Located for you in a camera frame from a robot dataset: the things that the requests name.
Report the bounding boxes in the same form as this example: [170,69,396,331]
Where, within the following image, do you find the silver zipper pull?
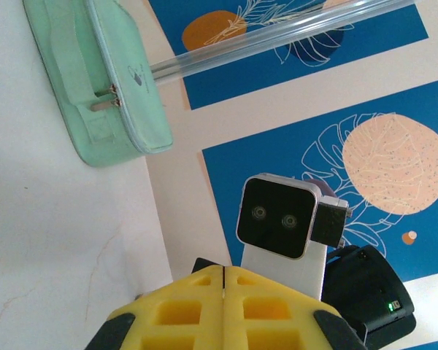
[93,84,118,98]
[90,98,123,112]

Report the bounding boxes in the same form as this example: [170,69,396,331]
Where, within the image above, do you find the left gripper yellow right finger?
[222,265,369,350]

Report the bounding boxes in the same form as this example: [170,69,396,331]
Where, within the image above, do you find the clear plastic tube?
[148,0,426,88]

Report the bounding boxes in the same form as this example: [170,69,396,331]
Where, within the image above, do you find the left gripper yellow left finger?
[82,265,226,350]

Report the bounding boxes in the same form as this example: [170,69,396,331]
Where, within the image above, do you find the mint green zipper pouch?
[21,0,174,169]

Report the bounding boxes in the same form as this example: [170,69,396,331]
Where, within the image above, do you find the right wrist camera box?
[235,173,351,302]

